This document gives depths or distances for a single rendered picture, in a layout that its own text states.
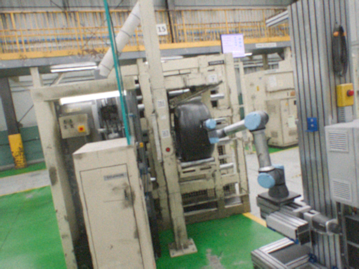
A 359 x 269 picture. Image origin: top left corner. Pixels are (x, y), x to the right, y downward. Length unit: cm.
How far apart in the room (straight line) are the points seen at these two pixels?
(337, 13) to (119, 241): 202
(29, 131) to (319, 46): 1071
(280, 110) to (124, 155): 560
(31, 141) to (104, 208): 982
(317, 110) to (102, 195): 151
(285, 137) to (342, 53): 531
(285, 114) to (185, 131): 490
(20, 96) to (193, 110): 971
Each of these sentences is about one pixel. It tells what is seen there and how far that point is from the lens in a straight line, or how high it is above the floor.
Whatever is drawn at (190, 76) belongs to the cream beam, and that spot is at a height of 175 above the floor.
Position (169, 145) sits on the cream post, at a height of 110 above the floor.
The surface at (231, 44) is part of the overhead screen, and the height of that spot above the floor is 263.
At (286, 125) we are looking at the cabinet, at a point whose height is 58.
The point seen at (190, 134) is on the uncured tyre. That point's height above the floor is 120.
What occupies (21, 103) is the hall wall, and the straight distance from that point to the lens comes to 1177.
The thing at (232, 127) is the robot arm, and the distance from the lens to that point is 223.
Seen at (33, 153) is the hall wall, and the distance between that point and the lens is 1172.
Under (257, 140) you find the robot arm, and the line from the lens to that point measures 199.
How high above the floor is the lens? 150
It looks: 7 degrees down
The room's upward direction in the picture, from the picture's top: 8 degrees counter-clockwise
